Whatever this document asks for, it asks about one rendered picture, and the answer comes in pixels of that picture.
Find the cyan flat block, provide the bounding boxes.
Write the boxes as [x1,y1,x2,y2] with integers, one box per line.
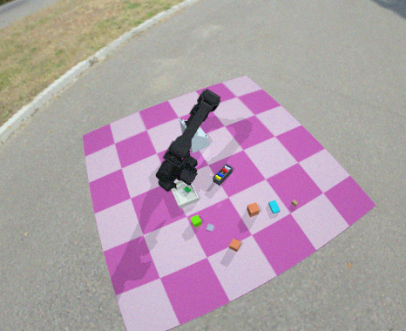
[268,200,280,214]

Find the orange cube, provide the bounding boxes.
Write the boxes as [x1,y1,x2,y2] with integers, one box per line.
[247,202,260,217]
[229,238,241,252]

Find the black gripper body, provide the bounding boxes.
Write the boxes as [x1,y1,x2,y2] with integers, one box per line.
[159,156,198,192]

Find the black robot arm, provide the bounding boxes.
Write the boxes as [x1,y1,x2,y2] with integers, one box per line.
[156,89,220,186]

